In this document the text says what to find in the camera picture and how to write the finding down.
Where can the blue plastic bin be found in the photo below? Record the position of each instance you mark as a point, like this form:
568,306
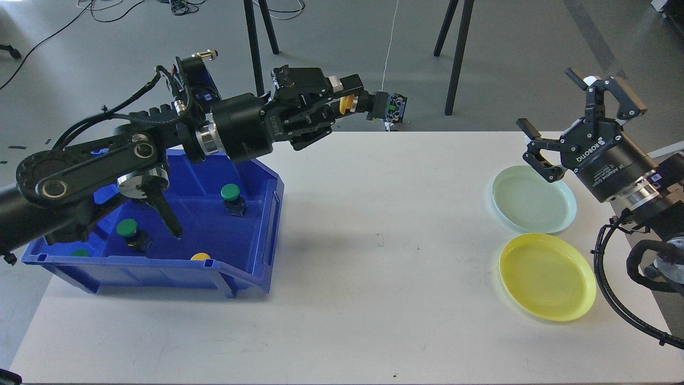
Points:
242,249

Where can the light green plate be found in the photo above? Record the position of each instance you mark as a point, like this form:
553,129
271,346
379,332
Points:
528,203

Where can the black tripod leg right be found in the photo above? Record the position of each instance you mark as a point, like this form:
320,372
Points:
460,46

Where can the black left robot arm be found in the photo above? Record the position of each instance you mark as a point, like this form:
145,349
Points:
120,154

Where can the yellow button at bin front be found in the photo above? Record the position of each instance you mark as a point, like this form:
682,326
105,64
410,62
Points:
201,256

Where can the yellow plate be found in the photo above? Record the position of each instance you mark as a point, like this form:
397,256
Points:
547,277

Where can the yellow push button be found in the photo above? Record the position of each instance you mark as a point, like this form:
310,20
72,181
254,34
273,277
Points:
389,107

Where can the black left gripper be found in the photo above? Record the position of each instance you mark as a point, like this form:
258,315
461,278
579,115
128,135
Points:
300,111

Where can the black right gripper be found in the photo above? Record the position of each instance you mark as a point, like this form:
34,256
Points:
604,160

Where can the white charger with cable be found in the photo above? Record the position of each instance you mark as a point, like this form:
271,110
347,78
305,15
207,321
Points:
389,126

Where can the green button at bin corner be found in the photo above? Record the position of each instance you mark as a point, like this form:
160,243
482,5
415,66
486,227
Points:
80,253

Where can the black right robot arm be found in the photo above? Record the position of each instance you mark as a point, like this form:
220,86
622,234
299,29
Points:
649,204

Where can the green push button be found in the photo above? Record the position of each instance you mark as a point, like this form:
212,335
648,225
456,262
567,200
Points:
233,201
135,237

